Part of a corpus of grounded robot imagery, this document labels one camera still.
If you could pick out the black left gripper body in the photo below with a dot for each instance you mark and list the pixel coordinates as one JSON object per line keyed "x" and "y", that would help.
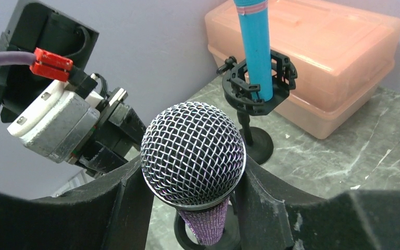
{"x": 117, "y": 130}

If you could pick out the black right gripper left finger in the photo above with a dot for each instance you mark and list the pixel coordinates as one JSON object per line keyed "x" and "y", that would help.
{"x": 111, "y": 212}

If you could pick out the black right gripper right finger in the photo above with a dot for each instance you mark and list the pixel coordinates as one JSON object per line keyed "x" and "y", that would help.
{"x": 273, "y": 214}

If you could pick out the purple glitter microphone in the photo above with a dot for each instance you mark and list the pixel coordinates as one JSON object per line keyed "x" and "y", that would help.
{"x": 192, "y": 158}

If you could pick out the shock mount desk stand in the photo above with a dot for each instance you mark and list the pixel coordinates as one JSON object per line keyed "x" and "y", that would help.
{"x": 245, "y": 99}

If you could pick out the blue toy microphone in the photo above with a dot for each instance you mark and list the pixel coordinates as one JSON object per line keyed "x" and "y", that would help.
{"x": 254, "y": 25}

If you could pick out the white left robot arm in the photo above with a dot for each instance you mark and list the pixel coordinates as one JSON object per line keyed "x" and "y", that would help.
{"x": 36, "y": 25}

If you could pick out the orange plastic storage box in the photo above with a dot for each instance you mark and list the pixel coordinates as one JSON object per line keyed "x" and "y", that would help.
{"x": 328, "y": 60}

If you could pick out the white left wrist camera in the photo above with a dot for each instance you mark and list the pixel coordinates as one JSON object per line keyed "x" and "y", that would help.
{"x": 58, "y": 120}

